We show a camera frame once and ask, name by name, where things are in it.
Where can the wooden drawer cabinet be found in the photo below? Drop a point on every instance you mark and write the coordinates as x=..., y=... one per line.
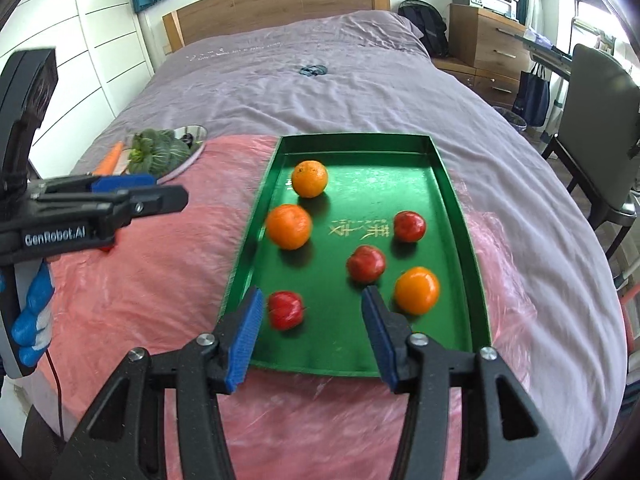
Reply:
x=486, y=53

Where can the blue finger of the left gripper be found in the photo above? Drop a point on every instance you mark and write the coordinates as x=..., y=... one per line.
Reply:
x=122, y=182

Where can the green rectangular tray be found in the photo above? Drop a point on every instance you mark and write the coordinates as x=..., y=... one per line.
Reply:
x=372, y=176

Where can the pink plastic sheet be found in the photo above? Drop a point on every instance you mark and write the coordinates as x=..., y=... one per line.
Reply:
x=163, y=283

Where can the green bok choy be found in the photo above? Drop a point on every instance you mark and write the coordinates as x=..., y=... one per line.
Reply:
x=156, y=152

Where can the black backpack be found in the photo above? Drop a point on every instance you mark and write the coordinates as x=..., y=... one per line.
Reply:
x=428, y=20

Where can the white round plate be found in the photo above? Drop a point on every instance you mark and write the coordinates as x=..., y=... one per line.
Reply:
x=195, y=136

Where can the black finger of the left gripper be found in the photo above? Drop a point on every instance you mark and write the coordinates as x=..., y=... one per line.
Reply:
x=147, y=201

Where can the carrot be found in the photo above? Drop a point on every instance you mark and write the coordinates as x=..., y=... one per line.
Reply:
x=110, y=161

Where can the grey chair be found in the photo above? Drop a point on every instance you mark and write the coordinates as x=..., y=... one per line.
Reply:
x=598, y=138

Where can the white wardrobe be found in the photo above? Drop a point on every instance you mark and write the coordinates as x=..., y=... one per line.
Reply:
x=102, y=64

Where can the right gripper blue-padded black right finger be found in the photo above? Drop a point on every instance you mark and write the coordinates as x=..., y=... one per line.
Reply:
x=503, y=436

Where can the blue white gloved hand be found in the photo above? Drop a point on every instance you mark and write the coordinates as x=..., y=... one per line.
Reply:
x=26, y=316

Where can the dark blue bag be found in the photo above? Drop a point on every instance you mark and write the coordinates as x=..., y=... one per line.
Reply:
x=533, y=97

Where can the red apple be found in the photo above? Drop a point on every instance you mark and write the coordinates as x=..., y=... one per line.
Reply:
x=409, y=226
x=366, y=264
x=285, y=310

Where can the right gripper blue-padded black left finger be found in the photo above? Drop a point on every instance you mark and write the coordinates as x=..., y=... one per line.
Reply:
x=121, y=435

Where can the wooden headboard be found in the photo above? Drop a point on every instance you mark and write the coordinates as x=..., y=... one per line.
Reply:
x=210, y=18

